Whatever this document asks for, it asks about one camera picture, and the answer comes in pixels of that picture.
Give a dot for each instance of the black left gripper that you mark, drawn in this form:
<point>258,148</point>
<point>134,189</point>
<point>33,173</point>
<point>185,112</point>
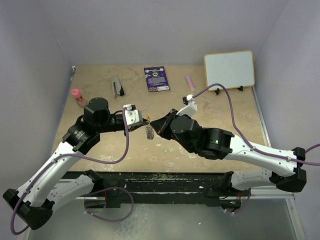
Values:
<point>132,127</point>

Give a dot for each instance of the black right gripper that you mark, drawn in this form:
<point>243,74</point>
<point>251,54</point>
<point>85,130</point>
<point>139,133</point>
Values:
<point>161,125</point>

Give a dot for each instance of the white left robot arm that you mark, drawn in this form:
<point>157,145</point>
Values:
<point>37,199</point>

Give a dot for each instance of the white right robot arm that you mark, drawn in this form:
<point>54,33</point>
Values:
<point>280,168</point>

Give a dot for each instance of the grey black stapler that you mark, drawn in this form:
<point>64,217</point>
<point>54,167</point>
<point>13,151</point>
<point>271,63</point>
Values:
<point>117,88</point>

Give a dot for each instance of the purple printed card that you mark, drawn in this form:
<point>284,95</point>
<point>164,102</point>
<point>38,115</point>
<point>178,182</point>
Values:
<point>156,79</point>

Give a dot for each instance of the pink eraser stick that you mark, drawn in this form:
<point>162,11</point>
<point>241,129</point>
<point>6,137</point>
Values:
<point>190,83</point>

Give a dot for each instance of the pink capped small bottle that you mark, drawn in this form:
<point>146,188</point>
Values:
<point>76,93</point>

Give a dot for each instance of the small whiteboard on stand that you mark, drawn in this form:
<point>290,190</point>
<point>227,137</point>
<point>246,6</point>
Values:
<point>233,70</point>

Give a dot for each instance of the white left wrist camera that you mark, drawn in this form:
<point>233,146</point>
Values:
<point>133,116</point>

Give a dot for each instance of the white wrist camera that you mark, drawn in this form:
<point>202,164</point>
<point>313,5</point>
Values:
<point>133,116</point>
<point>190,107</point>

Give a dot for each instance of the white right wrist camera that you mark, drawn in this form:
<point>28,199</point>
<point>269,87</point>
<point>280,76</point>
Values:
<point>190,107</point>

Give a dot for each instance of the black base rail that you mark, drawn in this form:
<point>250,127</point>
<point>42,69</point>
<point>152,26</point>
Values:
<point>210,189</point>

